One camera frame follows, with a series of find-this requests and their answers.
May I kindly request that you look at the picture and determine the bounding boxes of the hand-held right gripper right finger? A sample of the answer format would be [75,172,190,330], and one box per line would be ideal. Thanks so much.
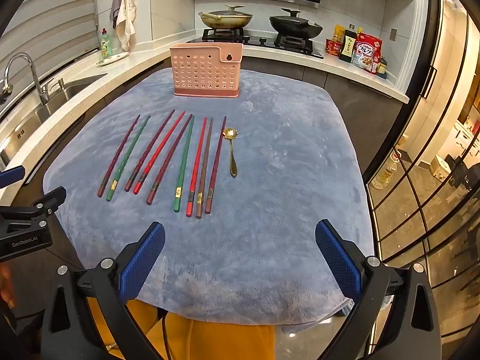
[315,219,447,360]

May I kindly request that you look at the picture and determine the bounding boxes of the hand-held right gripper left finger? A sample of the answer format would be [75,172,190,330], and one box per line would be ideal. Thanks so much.
[39,222,166,360]

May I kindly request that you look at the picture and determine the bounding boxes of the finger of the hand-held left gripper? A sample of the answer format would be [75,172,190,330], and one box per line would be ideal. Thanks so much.
[0,187,67,223]
[0,165,26,190]

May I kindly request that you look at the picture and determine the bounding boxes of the maroon chopstick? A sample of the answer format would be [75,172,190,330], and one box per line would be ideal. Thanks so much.
[97,114,141,198]
[124,109,176,192]
[146,114,193,206]
[205,116,227,215]

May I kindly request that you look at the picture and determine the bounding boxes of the green chopstick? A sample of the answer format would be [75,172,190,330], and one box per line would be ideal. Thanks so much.
[106,115,151,202]
[173,116,196,213]

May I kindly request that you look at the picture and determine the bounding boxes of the red chopstick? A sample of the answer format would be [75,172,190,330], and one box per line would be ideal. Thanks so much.
[186,117,208,217]
[133,111,186,195]

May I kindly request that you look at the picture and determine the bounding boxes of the gold flower spoon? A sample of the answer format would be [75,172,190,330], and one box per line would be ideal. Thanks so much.
[222,128,238,178]

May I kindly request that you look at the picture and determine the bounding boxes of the pink perforated utensil holder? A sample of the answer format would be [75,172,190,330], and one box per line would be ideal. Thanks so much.
[170,43,244,99]

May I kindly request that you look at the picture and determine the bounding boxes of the blue-grey plush blanket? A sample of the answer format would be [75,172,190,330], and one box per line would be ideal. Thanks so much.
[42,68,376,325]

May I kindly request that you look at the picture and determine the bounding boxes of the cooking oil bottle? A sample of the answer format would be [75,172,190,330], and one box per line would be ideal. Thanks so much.
[370,149,401,191]

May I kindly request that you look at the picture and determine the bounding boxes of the stainless steel sink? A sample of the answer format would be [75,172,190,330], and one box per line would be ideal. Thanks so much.
[0,73,108,158]

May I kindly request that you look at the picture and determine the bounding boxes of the chrome kitchen faucet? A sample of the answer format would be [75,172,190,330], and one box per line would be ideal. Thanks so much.
[3,53,52,106]

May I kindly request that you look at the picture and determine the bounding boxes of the yellow pants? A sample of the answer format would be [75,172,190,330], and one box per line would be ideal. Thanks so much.
[127,300,277,360]

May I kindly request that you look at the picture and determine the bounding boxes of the white plate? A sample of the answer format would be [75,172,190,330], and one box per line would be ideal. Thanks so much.
[96,53,129,67]

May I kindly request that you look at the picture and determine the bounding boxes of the green dish soap bottle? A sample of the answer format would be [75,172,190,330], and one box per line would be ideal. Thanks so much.
[100,28,113,60]

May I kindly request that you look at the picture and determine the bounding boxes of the white window blind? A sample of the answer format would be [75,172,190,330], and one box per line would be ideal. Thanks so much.
[0,0,99,96]

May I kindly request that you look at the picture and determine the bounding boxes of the white stone kitchen counter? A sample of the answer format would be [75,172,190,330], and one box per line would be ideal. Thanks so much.
[0,34,410,205]

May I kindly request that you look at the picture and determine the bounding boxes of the white hanging towel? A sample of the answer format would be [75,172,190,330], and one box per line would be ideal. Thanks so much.
[115,0,137,52]

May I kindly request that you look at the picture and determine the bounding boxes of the purple hanging cloth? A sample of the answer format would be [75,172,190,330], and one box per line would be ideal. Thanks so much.
[109,0,125,31]

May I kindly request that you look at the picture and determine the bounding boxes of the red white cereal bag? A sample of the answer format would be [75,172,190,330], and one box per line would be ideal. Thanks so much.
[352,32,383,73]

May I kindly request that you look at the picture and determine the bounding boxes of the dark soy sauce bottle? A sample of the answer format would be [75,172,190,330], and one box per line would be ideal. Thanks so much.
[339,25,358,64]

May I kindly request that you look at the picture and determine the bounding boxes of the black gas stove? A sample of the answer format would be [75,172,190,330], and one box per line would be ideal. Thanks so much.
[186,28,325,60]

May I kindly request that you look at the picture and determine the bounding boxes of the black lidded pan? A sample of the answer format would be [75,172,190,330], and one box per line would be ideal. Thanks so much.
[269,8,324,40]

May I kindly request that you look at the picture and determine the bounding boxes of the beige lidded pan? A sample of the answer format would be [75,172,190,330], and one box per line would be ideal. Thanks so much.
[198,5,254,30]

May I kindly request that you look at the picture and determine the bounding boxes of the black cabinet handle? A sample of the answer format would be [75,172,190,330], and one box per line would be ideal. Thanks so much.
[423,65,438,100]

